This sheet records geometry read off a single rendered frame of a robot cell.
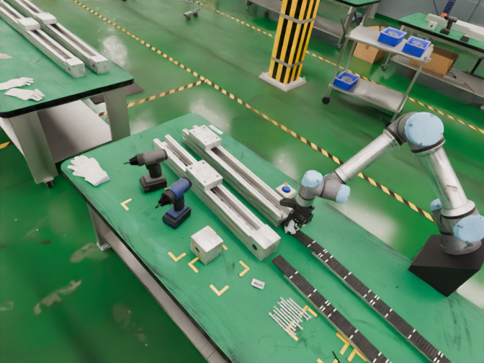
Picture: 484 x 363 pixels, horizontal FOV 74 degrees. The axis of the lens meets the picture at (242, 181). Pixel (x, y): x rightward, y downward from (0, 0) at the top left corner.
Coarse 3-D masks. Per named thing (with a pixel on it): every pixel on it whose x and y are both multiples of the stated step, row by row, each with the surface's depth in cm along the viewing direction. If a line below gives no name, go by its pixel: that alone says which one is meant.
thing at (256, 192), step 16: (192, 144) 184; (208, 160) 179; (224, 160) 176; (224, 176) 171; (240, 176) 164; (256, 176) 165; (240, 192) 165; (256, 192) 157; (272, 192) 158; (256, 208) 159; (272, 208) 151; (288, 208) 152; (272, 224) 154
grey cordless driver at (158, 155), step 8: (144, 152) 148; (152, 152) 148; (160, 152) 149; (136, 160) 145; (144, 160) 146; (152, 160) 147; (160, 160) 150; (152, 168) 152; (160, 168) 155; (144, 176) 157; (152, 176) 156; (160, 176) 158; (144, 184) 156; (152, 184) 156; (160, 184) 159; (144, 192) 158
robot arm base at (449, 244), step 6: (444, 234) 138; (450, 234) 136; (444, 240) 139; (450, 240) 137; (456, 240) 135; (444, 246) 141; (450, 246) 137; (456, 246) 136; (462, 246) 134; (468, 246) 135; (474, 246) 133; (450, 252) 138; (456, 252) 136; (462, 252) 135; (468, 252) 134
